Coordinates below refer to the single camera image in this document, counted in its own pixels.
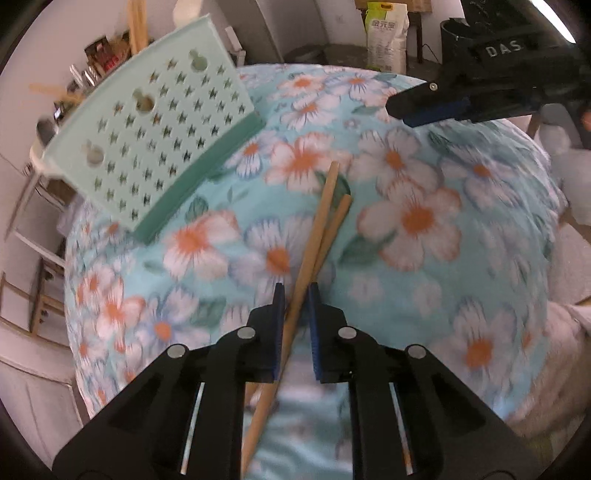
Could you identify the white rice bag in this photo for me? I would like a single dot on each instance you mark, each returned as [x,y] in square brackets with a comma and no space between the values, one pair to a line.
[387,27]

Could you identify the red bottles pack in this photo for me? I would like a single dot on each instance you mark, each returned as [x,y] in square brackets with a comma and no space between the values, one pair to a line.
[101,56]

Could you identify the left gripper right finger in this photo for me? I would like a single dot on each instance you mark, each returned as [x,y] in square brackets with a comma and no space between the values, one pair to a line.
[344,354]

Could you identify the steel ladle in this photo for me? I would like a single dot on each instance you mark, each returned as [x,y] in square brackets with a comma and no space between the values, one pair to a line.
[46,129]

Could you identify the white plastic spoon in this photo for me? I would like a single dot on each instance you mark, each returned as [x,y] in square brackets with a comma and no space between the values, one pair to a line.
[186,11]

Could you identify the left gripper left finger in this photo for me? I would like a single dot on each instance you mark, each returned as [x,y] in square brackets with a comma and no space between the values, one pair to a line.
[217,378]

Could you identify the wooden chair black seat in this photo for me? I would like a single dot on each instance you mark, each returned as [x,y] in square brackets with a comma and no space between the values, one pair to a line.
[44,299]

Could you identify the green perforated utensil basket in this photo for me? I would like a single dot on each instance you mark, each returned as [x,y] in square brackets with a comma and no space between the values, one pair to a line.
[149,133]

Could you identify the floral blue tablecloth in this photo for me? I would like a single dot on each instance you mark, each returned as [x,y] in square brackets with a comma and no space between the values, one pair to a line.
[446,240]

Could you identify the white wooden-top table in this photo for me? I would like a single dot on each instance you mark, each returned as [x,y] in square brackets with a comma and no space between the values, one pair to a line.
[59,193]

